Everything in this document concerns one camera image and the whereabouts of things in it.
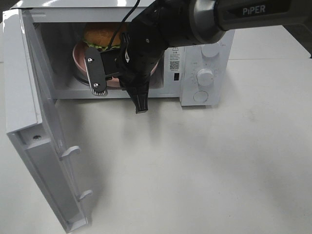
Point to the round white door button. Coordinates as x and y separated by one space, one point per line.
201 96

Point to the lower white microwave knob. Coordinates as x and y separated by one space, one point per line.
205 77

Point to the burger with lettuce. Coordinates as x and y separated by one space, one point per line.
98 34

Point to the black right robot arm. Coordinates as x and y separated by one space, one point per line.
210 19

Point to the white microwave knob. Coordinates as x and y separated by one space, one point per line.
205 77
210 50

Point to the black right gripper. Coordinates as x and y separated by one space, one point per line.
161 25

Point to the white microwave door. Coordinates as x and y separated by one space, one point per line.
32 121

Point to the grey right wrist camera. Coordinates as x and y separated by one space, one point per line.
95 72

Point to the upper white microwave knob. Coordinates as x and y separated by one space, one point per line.
210 50

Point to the pink round plate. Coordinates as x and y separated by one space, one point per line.
78 57

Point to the glass microwave turntable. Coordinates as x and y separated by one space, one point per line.
82 78

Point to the white warning label sticker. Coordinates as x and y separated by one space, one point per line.
174 59

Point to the white microwave oven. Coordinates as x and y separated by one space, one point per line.
59 24

